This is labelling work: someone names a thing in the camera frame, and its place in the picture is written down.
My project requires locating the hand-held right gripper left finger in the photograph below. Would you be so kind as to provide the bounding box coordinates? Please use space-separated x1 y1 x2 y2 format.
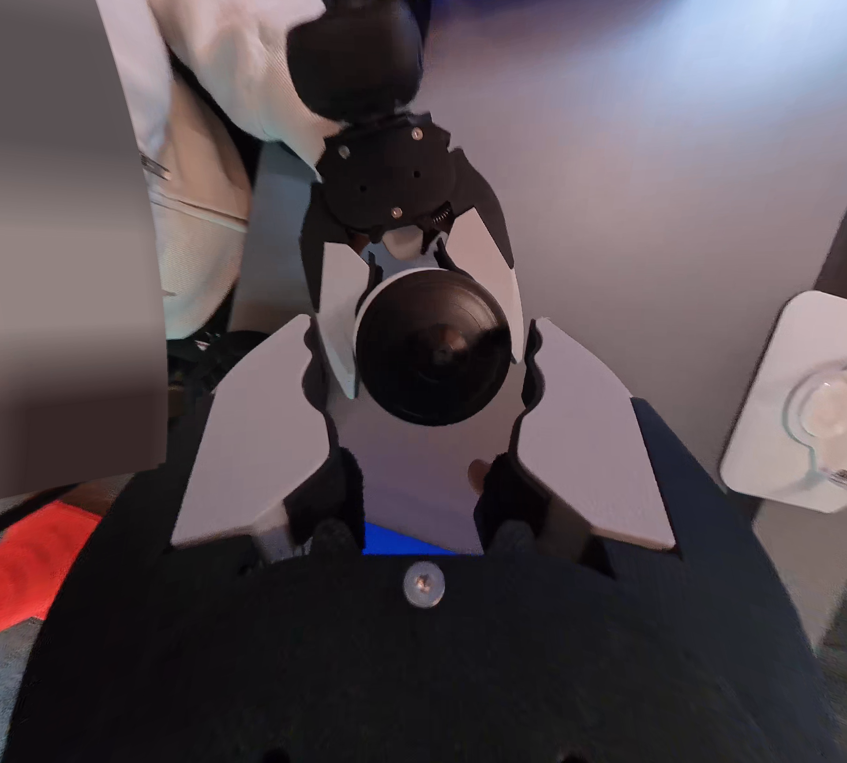
171 314 340 560

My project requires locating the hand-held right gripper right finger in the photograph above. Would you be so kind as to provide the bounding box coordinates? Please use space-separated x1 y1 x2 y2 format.
511 316 677 562

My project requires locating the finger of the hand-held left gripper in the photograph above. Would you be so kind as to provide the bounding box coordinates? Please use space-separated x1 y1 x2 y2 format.
316 242 383 401
437 206 527 362

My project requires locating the white plastic bottle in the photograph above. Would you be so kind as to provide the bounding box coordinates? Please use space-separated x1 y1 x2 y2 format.
352 267 467 374

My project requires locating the black bottle lid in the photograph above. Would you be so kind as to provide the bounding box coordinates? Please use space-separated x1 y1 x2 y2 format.
355 273 515 426

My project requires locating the person's left forearm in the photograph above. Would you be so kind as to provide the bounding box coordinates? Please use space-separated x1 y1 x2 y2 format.
66 0 346 182

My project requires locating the person's white hoodie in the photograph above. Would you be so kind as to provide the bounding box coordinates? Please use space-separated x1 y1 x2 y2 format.
135 49 255 340

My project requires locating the white board stand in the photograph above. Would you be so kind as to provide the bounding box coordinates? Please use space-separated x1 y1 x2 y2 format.
784 363 847 487

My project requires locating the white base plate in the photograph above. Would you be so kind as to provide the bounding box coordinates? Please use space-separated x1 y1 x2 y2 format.
719 290 847 514

